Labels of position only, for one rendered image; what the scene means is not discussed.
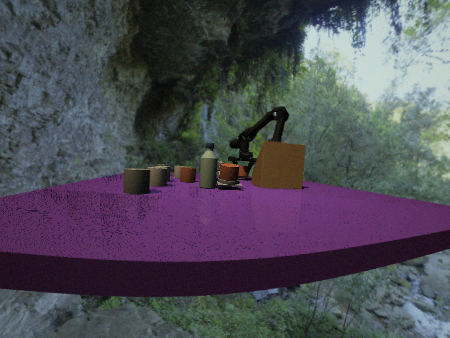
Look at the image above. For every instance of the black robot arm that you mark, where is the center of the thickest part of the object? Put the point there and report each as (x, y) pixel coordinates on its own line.
(250, 133)

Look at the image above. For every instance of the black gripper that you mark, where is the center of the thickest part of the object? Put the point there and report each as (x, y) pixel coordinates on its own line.
(234, 159)

